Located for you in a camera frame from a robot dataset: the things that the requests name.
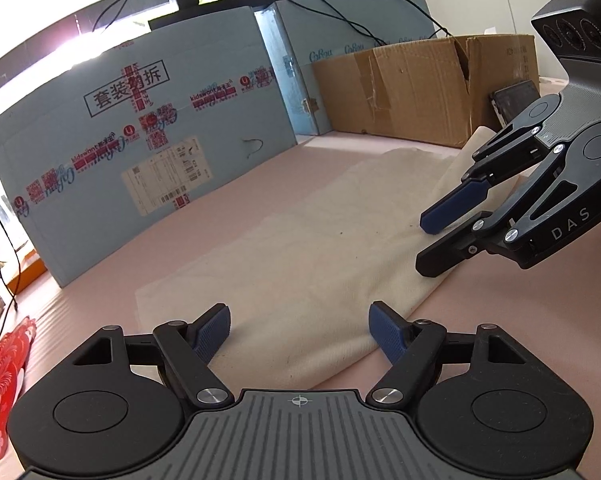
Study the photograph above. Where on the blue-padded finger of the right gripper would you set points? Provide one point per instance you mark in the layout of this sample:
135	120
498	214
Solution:
460	199

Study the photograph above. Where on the orange tray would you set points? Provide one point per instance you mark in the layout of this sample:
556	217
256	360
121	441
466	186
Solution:
31	268

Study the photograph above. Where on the white fabric shopping bag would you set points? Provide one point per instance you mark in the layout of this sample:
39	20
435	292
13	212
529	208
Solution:
299	285

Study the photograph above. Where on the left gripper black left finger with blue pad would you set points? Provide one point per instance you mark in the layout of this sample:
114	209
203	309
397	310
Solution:
169	366

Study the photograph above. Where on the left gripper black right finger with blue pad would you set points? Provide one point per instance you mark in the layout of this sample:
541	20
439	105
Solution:
418	351

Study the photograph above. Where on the red patterned bag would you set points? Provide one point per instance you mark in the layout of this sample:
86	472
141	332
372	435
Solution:
14	352

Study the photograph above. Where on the large light blue box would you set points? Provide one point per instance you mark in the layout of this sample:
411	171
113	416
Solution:
100	153

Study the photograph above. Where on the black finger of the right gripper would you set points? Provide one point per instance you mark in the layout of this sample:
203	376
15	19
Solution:
460	249

